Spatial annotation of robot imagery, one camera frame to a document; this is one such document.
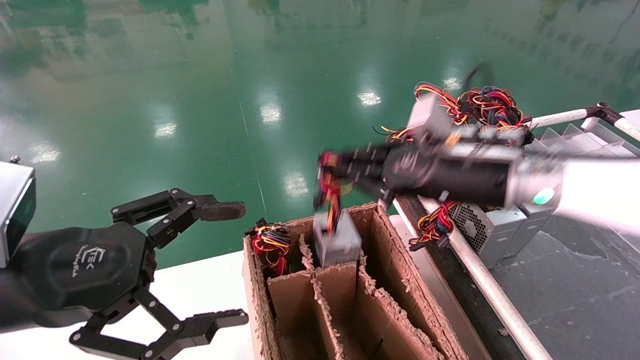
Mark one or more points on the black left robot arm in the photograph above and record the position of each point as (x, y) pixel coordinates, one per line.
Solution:
(6, 300)

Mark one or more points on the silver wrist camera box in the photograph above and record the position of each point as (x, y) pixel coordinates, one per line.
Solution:
(427, 115)
(12, 205)

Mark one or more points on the brown cardboard divider box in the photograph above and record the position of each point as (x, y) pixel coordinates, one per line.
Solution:
(400, 270)

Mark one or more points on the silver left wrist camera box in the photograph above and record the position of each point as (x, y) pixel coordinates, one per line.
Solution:
(12, 205)

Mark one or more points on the clear acrylic divider tray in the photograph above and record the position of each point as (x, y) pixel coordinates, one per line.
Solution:
(600, 137)

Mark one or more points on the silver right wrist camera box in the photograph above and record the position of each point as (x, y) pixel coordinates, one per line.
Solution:
(427, 115)

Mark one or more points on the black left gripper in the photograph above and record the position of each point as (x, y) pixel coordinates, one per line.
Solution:
(75, 270)

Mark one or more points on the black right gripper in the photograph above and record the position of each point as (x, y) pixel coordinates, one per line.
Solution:
(450, 175)

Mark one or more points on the black pipe joint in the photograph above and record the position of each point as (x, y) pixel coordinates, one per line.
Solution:
(602, 112)

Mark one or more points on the short white cart leg pipe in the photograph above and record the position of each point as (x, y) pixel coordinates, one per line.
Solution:
(384, 204)

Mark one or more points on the long white cart rail pipe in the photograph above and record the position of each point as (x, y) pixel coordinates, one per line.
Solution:
(500, 300)

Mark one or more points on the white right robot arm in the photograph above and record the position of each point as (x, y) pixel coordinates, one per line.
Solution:
(600, 195)

